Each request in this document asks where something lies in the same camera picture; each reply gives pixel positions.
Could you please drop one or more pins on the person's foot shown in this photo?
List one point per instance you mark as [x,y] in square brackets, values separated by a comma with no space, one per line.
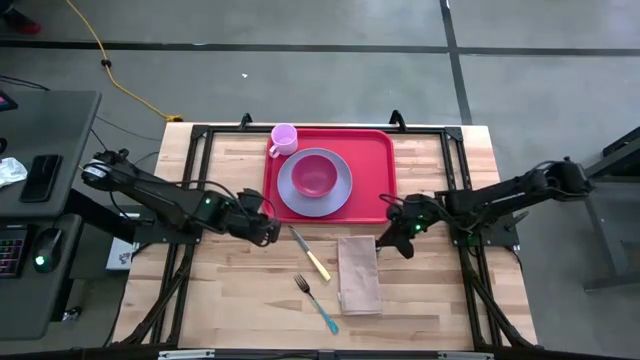
[22,22]

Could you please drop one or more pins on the dark device with pink screen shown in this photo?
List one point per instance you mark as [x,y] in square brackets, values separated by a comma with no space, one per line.
[6,102]

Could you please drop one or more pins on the beige cloth napkin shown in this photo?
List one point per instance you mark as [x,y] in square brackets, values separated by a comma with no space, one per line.
[359,275]

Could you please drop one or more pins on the dark grey keyboard desk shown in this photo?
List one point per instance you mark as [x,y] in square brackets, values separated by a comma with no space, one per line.
[30,305]

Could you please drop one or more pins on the magenta pink bowl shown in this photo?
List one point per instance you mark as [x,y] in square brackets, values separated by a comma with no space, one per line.
[314,175]

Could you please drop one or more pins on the black smartphone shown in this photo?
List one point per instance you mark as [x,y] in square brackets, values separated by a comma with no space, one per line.
[41,177]

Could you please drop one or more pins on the silver metal bracket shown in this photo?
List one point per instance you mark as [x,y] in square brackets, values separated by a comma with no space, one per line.
[465,356]
[186,355]

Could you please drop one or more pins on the black metal floor stand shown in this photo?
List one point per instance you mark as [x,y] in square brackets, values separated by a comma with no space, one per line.
[615,220]

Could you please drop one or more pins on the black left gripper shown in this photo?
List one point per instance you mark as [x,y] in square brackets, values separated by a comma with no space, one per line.
[250,215]

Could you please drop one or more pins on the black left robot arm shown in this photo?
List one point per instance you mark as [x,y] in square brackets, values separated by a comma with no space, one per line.
[150,192]

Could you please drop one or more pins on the desk caster wheel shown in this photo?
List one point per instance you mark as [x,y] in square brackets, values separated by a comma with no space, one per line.
[72,313]

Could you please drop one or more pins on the small white box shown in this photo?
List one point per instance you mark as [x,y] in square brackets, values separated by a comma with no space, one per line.
[120,255]

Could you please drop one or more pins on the pale pink ribbed cup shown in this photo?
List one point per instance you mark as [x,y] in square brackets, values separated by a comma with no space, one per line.
[284,140]

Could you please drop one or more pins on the red plastic tray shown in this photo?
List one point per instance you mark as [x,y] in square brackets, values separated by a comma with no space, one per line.
[370,165]

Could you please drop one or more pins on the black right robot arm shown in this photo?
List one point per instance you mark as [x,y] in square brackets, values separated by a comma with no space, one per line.
[500,192]

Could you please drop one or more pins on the lavender plate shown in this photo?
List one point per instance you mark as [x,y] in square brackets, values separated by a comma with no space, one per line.
[312,206]

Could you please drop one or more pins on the black computer mouse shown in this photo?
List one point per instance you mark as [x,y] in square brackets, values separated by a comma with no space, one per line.
[47,250]

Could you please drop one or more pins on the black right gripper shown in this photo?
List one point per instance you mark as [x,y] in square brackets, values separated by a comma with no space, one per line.
[412,215]

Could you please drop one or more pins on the dark grey side desk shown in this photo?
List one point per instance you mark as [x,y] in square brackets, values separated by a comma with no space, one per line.
[55,130]

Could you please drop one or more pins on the white crumpled tissue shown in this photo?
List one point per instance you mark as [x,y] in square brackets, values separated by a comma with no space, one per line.
[11,172]

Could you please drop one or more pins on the backlit keyboard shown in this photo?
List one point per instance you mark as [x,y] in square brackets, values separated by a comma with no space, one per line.
[11,252]

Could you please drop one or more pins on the black metal table frame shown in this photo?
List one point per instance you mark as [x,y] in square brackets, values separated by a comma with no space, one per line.
[230,130]

